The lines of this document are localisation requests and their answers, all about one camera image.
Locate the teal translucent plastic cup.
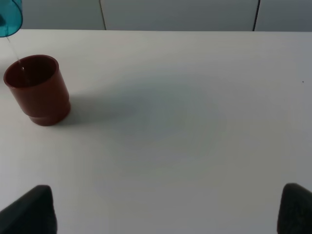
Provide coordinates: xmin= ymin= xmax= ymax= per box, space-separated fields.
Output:
xmin=0 ymin=0 xmax=23 ymax=38

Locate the red plastic cup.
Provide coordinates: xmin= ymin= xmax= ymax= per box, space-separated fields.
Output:
xmin=3 ymin=55 xmax=71 ymax=126

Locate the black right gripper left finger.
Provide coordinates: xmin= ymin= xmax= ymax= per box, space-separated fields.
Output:
xmin=0 ymin=185 xmax=58 ymax=234

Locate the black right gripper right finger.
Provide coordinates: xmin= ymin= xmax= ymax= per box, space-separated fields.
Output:
xmin=277 ymin=183 xmax=312 ymax=234

